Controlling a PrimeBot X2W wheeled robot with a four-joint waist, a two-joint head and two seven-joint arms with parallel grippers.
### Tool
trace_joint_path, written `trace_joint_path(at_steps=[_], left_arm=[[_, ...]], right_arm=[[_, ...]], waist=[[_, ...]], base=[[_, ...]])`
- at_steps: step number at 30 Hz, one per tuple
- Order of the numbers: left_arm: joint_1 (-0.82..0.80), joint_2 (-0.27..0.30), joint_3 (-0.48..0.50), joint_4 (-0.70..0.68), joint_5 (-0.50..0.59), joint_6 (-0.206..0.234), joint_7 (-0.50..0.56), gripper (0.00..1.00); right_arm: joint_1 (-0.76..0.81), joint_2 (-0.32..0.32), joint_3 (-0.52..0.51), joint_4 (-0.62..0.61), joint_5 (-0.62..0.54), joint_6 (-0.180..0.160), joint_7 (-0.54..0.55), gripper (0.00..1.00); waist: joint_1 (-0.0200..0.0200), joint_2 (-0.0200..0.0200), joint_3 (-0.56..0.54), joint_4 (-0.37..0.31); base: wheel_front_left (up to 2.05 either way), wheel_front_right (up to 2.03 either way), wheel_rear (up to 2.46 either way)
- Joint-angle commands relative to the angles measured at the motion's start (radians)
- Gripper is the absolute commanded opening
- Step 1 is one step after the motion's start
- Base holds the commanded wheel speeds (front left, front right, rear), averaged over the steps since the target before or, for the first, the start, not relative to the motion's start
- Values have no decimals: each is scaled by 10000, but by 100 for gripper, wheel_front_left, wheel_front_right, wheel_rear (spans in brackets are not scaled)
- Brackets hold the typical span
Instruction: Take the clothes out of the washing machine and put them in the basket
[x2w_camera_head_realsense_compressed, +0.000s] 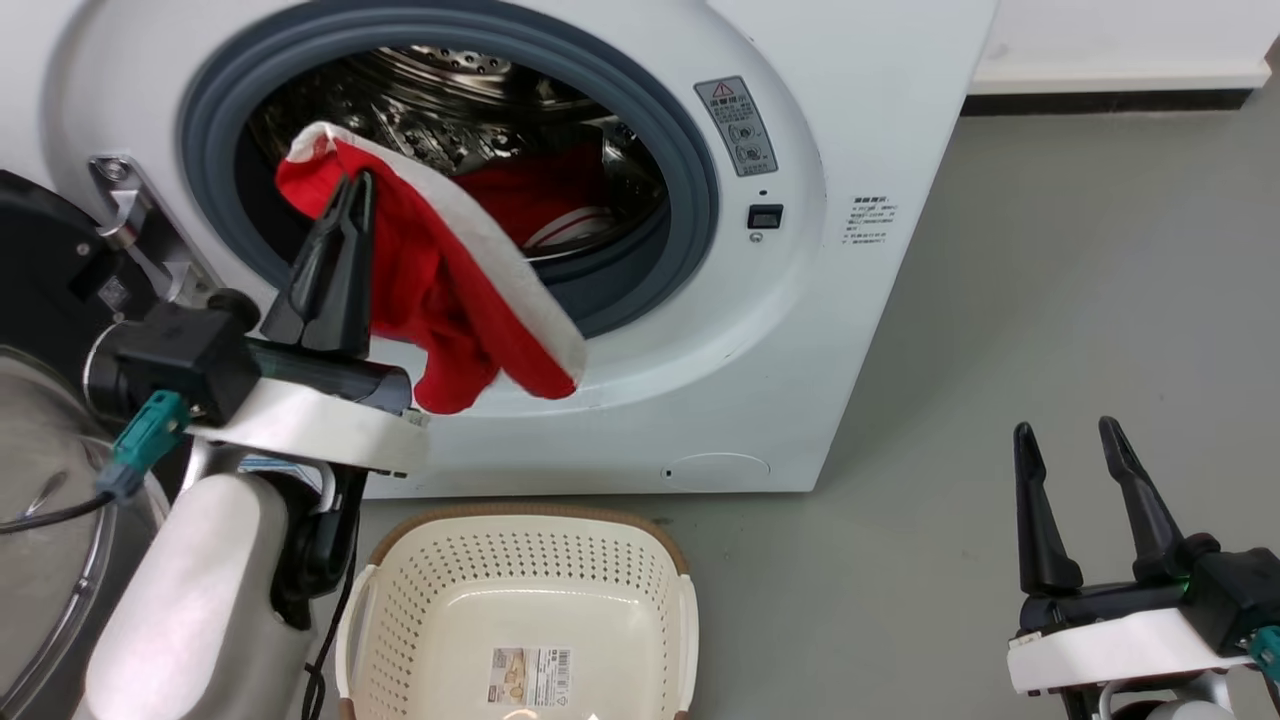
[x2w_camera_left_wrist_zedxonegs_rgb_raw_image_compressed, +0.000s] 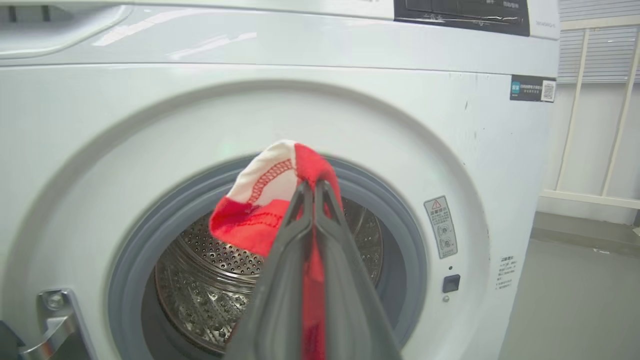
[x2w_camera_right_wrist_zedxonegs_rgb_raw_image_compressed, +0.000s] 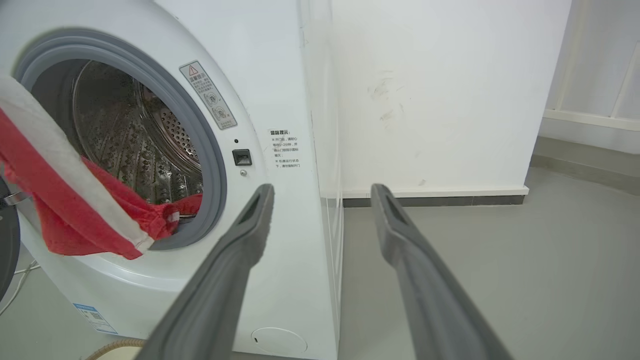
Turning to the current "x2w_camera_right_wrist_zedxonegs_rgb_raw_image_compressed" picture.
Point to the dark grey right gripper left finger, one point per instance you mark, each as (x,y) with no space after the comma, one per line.
(215,295)

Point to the dark round washing machine door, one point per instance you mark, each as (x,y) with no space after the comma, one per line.
(7,240)

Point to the red and white garment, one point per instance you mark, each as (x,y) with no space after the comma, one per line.
(75,200)

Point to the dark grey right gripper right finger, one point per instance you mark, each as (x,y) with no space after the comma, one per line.
(430,300)

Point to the white front-load washing machine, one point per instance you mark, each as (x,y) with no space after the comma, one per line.
(280,90)

